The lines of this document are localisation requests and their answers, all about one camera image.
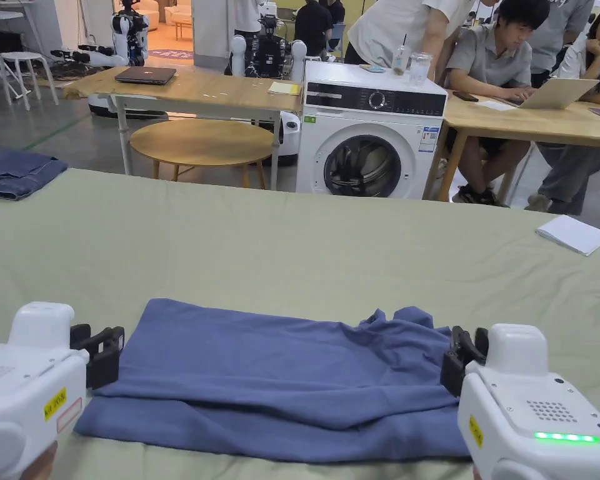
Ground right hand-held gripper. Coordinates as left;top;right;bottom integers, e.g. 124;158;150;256
439;324;600;480

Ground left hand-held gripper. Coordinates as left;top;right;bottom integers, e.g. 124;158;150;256
0;301;126;480

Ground blue shirt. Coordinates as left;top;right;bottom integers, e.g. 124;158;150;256
74;298;473;463

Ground person's left hand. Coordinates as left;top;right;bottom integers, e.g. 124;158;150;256
27;441;59;480

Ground stack of white paper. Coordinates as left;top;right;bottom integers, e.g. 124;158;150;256
534;214;600;257

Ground bed with pale green sheet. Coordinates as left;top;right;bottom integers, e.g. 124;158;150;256
0;167;600;480

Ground folded blue denim jeans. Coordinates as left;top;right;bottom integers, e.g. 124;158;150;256
0;148;69;202

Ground round wooden low table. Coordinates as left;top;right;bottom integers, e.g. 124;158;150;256
129;119;276;191

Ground wooden table with silver laptop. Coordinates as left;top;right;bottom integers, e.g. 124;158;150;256
422;77;600;202

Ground white washing machine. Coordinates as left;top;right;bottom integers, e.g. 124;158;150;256
296;34;449;200

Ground wooden table with black laptop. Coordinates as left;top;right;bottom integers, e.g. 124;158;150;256
64;64;306;191

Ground white round stool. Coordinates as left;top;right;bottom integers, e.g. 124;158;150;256
0;51;60;112

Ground white and black humanoid robot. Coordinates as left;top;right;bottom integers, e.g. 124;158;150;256
49;0;171;121
228;14;308;168

